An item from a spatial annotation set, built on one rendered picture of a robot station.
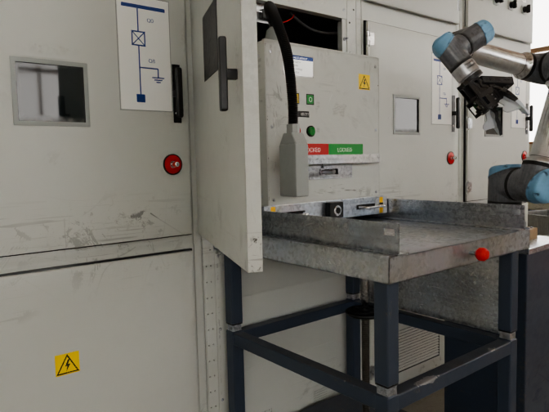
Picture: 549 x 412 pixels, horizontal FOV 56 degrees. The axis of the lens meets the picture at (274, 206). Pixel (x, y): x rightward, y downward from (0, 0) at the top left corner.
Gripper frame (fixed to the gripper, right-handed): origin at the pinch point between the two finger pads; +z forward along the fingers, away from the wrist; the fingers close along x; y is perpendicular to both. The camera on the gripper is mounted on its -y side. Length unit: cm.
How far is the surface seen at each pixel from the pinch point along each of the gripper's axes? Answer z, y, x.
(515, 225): 22.6, 23.6, 2.5
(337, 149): -26, 45, -16
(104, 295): -26, 127, -10
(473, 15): -52, -71, -60
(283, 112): -42, 58, -2
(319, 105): -39, 44, -8
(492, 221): 18.6, 25.1, -2.8
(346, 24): -66, 6, -29
